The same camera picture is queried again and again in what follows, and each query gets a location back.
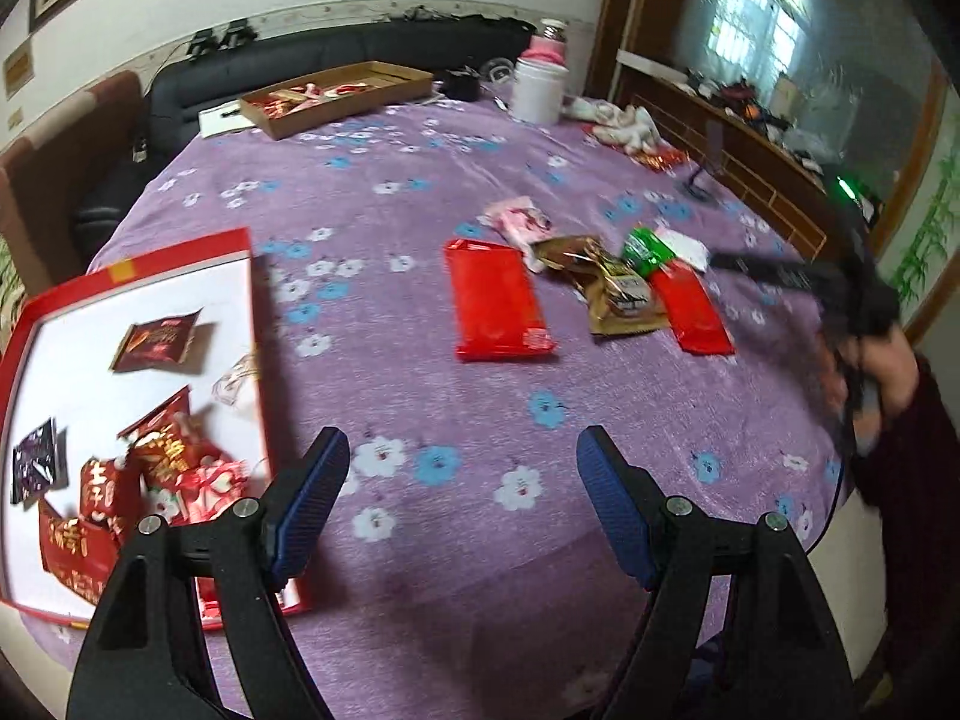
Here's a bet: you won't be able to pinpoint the purple floral tablecloth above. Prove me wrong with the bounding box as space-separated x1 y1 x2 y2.
15 94 856 720

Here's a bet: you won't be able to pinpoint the black leather sofa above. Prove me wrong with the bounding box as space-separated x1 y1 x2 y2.
71 15 537 256

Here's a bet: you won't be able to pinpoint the small gold wall plaque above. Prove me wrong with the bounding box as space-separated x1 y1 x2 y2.
4 45 35 98

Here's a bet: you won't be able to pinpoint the dark red snack packet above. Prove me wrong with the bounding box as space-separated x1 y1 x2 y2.
111 309 205 376

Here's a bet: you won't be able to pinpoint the gold brown snack packet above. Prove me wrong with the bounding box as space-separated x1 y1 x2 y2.
574 251 672 338

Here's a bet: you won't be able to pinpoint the white snack packet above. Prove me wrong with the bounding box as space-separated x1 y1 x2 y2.
656 225 710 271

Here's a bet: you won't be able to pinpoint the cardboard tray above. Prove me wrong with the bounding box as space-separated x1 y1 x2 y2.
240 60 436 142

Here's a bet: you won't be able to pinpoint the black device on stand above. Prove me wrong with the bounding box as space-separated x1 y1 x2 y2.
186 21 260 57

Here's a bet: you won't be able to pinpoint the narrow red snack packet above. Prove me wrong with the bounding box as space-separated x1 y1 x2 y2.
649 262 736 357

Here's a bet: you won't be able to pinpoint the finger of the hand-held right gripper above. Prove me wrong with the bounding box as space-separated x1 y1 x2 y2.
709 249 833 297

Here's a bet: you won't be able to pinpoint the red gift box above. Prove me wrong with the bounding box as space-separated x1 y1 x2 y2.
0 227 312 631

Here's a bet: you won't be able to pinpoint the wide red snack packet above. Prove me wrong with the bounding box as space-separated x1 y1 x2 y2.
444 238 557 362

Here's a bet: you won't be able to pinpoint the green bamboo wall decal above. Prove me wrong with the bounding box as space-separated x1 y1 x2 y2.
889 157 960 316

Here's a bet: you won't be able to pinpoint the heap of red white sweets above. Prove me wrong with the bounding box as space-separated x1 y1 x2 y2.
259 79 376 117

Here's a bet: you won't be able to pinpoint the pile of red snack packets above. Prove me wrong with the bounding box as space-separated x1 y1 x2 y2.
37 386 278 631

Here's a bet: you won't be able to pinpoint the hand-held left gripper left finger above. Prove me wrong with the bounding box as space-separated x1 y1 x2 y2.
66 426 351 720

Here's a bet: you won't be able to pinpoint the wooden cabinet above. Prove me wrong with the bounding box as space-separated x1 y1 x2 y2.
615 49 833 263

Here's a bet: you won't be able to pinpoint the person's right forearm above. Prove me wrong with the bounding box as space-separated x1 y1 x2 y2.
855 356 960 518

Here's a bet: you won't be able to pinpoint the black phone stand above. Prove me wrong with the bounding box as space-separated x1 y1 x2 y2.
675 120 732 203

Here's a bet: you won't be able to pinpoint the pink sleeved bottle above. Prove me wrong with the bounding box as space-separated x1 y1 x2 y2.
521 17 569 68

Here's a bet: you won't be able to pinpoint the black cable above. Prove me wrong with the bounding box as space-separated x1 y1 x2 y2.
802 360 863 552

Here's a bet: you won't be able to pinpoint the pink snack packet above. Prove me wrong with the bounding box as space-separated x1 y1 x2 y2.
480 196 556 271

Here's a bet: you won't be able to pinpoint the person's right hand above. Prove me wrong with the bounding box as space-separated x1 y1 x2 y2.
817 330 920 458

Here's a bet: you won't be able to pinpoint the white gloves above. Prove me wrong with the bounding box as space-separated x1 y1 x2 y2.
562 96 665 153

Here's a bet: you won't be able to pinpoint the white plastic jar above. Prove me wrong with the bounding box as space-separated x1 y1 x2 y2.
510 56 569 125

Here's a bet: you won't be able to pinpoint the green snack packet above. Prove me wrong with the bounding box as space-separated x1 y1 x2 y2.
622 226 680 278

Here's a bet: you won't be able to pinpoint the clear candy wrapper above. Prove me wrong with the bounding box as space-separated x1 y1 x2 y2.
212 349 263 410

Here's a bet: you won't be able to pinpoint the dark brown snack packet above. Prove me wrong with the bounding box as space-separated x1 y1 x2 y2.
534 235 625 275

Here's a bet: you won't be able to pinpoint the brown armchair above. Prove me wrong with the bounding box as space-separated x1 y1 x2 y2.
0 71 147 301

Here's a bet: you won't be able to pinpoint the white paper sheet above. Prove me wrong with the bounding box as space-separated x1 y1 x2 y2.
199 103 260 140

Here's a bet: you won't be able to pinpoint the dark purple snack packet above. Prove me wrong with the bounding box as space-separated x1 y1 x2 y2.
10 418 70 507

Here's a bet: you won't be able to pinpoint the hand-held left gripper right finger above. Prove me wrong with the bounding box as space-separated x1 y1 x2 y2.
576 424 860 720

